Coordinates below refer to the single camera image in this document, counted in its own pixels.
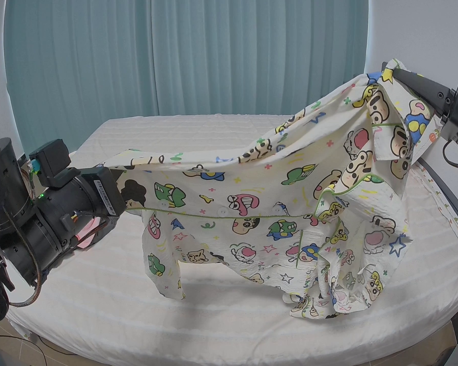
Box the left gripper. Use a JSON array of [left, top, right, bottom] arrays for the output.
[[36, 165, 127, 249]]

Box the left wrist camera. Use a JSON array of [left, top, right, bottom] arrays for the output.
[[28, 139, 74, 190]]

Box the blue-green curtain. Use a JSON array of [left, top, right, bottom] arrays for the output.
[[4, 0, 158, 160], [151, 0, 369, 118]]

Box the pink garment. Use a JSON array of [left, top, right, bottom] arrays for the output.
[[76, 218, 108, 249]]

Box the bed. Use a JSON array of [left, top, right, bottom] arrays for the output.
[[6, 113, 458, 358]]

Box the white printed pyjama top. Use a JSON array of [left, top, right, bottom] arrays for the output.
[[98, 57, 442, 322]]

